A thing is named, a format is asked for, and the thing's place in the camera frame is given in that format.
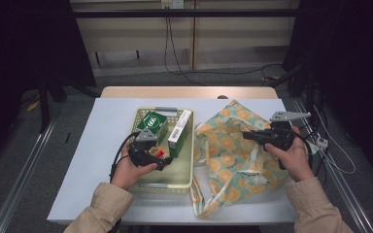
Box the hand-held gripper black cable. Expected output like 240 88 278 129
292 129 314 169
109 131 140 183

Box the person's left hand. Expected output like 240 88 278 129
110 142 159 191

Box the person's right hand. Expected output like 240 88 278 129
264 127 315 183

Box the black metal bar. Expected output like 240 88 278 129
72 9 299 18

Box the left hand-held gripper black cable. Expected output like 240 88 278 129
109 131 140 183

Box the tall green white box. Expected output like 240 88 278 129
167 109 193 159

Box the black stand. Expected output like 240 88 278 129
38 76 67 134

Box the black curtain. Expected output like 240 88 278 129
0 0 97 163
283 0 373 183

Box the white cable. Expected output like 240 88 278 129
314 106 357 176

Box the white wall outlet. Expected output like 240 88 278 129
160 0 185 10

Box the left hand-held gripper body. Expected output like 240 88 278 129
129 128 163 168

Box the right hand-held gripper black cable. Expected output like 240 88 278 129
292 129 314 169

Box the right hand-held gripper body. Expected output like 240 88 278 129
256 111 312 151

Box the black wall cable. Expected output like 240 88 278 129
164 17 206 86
163 17 285 77

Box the orange print fabric bag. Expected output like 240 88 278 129
188 99 309 219

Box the cream plastic basket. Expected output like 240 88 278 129
128 106 196 195

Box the green cube box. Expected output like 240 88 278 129
136 110 169 144

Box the metal floor rail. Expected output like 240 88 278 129
290 96 373 233
0 119 59 233

